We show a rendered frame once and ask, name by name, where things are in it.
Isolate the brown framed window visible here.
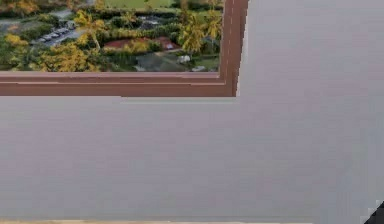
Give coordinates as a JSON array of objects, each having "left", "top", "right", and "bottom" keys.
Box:
[{"left": 0, "top": 0, "right": 250, "bottom": 98}]

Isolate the black room door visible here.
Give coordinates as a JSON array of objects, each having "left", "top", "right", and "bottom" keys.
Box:
[{"left": 363, "top": 200, "right": 384, "bottom": 224}]

